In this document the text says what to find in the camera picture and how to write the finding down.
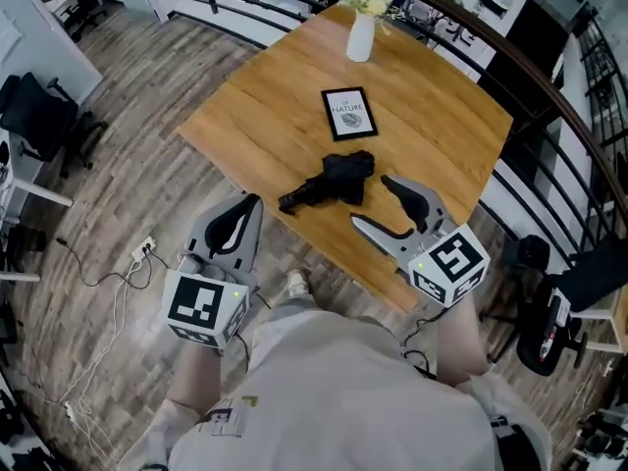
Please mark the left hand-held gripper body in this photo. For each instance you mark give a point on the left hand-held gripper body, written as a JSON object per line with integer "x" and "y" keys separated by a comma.
{"x": 196, "y": 302}

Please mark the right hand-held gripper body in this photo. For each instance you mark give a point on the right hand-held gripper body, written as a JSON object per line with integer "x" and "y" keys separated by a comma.
{"x": 454, "y": 263}

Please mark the person's left forearm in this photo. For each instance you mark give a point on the person's left forearm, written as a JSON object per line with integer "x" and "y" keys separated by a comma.
{"x": 203, "y": 376}

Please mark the white desk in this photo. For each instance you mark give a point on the white desk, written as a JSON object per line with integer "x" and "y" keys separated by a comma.
{"x": 24, "y": 179}

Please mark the wooden stool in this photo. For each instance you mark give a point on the wooden stool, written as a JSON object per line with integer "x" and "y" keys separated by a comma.
{"x": 611, "y": 317}

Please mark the black mesh office chair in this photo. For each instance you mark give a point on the black mesh office chair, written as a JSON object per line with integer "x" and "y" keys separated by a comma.
{"x": 41, "y": 116}

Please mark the pale yellow flower bunch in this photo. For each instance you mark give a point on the pale yellow flower bunch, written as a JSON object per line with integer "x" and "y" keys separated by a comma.
{"x": 370, "y": 2}

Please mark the white ceramic vase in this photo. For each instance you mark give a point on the white ceramic vase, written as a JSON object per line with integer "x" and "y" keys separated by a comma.
{"x": 360, "y": 37}

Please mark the person's right forearm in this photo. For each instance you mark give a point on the person's right forearm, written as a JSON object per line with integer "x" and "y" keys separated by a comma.
{"x": 461, "y": 341}

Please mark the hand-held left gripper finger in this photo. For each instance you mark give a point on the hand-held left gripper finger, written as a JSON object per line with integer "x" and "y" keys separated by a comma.
{"x": 251, "y": 236}
{"x": 201, "y": 226}

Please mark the person's beige shirt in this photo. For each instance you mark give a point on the person's beige shirt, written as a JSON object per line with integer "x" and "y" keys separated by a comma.
{"x": 338, "y": 400}

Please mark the white power strip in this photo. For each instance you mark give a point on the white power strip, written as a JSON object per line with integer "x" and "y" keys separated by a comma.
{"x": 143, "y": 249}
{"x": 71, "y": 410}

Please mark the black cloth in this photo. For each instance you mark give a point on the black cloth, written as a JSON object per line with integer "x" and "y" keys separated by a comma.
{"x": 596, "y": 275}

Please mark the black framed picture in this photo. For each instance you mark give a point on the black framed picture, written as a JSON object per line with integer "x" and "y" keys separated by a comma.
{"x": 349, "y": 114}

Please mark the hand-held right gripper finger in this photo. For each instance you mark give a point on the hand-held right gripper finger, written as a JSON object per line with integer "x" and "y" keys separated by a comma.
{"x": 417, "y": 199}
{"x": 387, "y": 241}

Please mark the person's beige shoe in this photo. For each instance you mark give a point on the person's beige shoe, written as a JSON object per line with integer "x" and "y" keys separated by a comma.
{"x": 298, "y": 283}

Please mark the black swivel chair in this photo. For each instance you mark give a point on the black swivel chair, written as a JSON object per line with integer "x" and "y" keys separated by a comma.
{"x": 537, "y": 322}

